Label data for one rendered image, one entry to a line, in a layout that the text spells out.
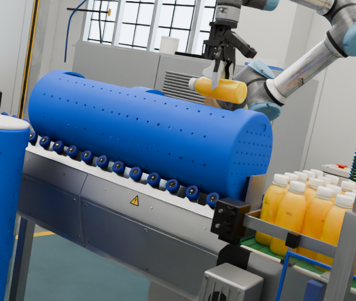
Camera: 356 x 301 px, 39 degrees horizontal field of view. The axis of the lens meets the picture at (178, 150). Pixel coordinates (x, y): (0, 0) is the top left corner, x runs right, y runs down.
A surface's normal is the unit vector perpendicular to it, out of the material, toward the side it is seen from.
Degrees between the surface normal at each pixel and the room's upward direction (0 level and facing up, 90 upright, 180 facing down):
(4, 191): 90
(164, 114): 57
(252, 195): 90
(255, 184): 90
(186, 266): 110
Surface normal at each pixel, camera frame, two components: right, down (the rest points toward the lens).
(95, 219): -0.59, 0.34
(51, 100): -0.51, -0.21
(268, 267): -0.57, 0.01
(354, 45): 0.22, 0.70
